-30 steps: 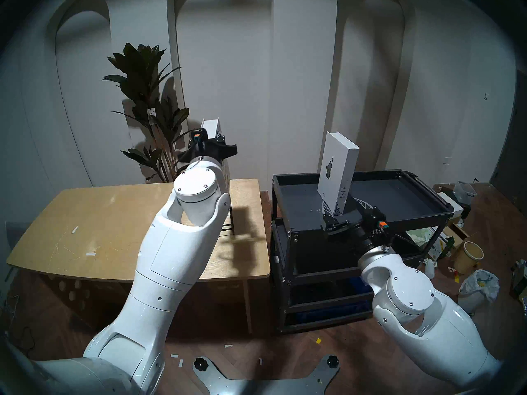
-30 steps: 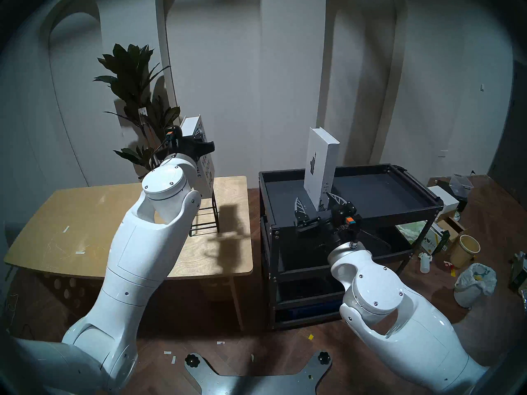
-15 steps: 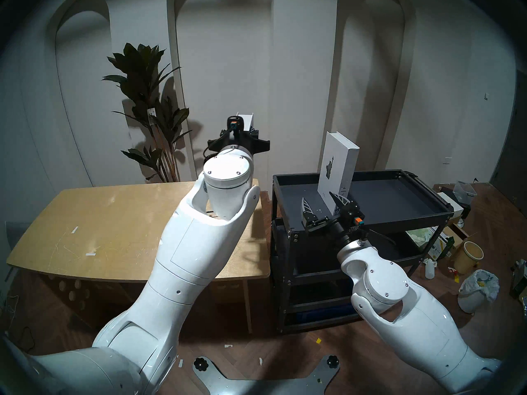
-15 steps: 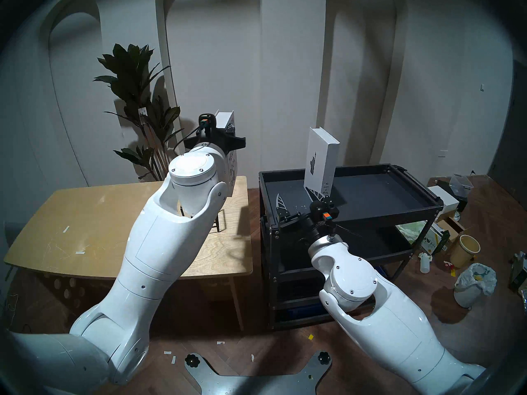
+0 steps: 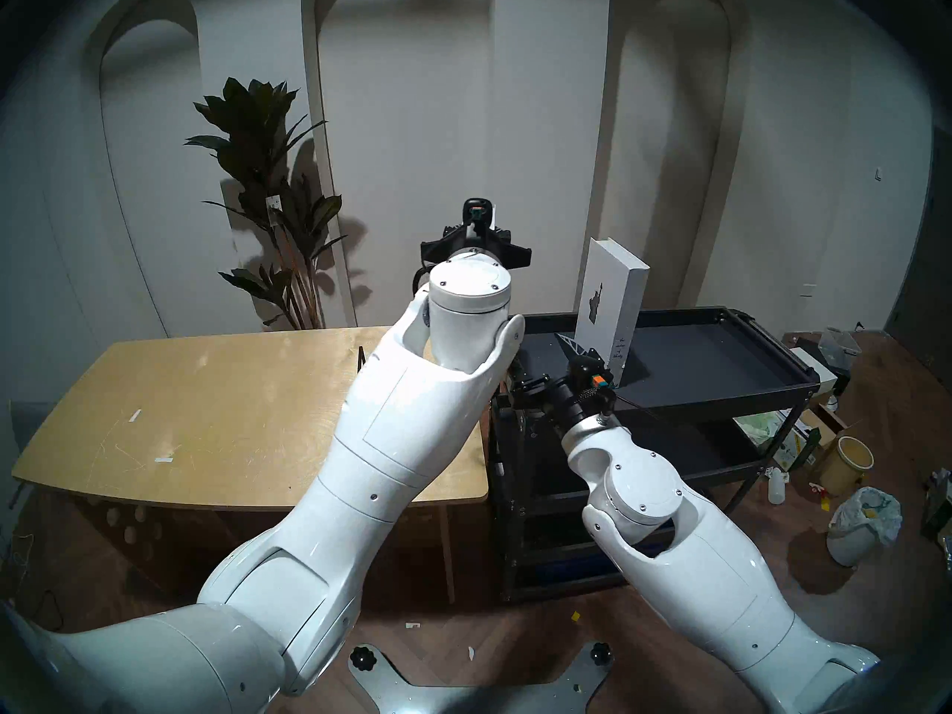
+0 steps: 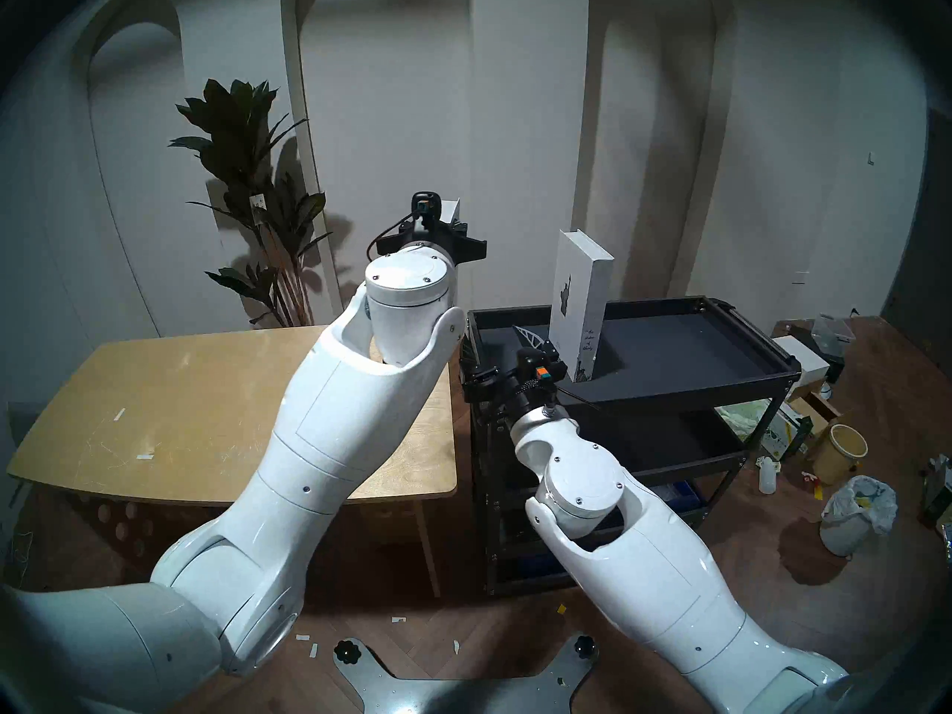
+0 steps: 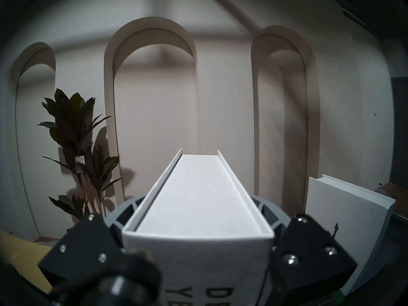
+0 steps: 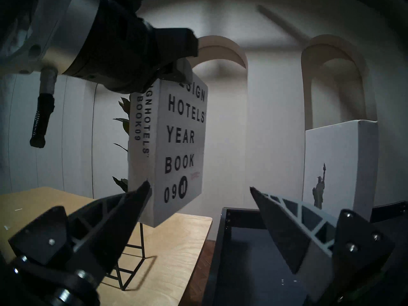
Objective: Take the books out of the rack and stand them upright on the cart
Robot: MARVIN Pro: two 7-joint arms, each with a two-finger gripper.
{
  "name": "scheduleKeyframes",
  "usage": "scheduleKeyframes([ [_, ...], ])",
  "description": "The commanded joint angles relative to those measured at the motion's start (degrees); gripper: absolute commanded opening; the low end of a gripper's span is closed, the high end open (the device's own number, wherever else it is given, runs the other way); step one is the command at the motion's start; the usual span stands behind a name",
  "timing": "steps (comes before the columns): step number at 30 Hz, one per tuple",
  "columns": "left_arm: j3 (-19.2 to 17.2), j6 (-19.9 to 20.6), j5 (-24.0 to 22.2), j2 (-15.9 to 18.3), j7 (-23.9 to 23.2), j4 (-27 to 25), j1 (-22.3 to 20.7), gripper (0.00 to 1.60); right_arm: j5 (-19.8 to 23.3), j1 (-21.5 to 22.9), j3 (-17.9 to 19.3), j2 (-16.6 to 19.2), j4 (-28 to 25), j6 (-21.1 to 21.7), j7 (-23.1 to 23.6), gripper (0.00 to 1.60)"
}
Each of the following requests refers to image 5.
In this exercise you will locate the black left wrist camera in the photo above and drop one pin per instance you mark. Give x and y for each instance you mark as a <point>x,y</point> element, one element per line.
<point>477,216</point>

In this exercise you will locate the white cardboard box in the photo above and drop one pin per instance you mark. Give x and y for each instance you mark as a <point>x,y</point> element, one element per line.
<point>814,367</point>

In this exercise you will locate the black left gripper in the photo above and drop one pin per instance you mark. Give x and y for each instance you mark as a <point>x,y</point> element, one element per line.
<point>455,245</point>

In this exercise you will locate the black metal utility cart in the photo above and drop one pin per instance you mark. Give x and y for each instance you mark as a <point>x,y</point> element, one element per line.
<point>706,355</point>

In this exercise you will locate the brown cardboard box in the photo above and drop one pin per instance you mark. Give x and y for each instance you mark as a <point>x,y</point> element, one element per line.
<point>825,426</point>

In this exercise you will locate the white Statue of Liberty book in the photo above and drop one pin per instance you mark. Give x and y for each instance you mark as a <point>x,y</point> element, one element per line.
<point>610,303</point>

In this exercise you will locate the dark carton with plastic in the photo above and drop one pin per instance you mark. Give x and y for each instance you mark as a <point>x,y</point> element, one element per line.
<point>941,504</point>

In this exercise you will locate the green and white carton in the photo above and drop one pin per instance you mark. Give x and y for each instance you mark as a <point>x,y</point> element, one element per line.
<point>796,445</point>

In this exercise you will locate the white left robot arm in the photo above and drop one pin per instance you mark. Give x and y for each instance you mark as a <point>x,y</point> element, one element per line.
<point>416,422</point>

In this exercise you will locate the white plant label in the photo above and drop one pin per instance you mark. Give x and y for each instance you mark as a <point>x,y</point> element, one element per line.
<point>274,209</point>

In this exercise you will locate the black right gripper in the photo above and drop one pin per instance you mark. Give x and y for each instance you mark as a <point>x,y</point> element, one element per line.
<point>571,407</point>

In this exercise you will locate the tall green potted plant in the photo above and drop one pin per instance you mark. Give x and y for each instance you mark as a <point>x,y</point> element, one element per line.
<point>256,125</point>

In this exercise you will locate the small white plastic bottle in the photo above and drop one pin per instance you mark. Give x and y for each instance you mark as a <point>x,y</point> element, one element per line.
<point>777,488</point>

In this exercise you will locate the small red white item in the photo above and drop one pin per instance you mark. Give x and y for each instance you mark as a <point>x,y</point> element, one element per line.
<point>819,490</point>

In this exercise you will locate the clear plastic storage box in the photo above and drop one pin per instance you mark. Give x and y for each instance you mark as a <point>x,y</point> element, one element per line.
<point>840,348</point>

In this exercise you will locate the pale green plastic bag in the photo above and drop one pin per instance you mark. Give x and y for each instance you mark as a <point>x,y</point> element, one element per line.
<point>758,431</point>

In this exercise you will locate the grey metal robot base plate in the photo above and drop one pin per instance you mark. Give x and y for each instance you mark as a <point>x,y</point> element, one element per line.
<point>446,698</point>

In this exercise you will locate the beige plastic bucket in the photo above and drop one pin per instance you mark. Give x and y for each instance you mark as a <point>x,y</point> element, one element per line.
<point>844,467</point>

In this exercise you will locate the black star knob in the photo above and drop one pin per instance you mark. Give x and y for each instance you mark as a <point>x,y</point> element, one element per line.
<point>364,659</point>
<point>601,653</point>

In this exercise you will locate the light wooden table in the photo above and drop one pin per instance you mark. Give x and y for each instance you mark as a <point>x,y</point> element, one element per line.
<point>223,407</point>

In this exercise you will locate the white bagged trash bin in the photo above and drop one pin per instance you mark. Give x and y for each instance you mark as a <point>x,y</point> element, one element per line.
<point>863,523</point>

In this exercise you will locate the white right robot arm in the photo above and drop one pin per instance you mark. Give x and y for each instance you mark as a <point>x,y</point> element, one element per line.
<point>706,556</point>

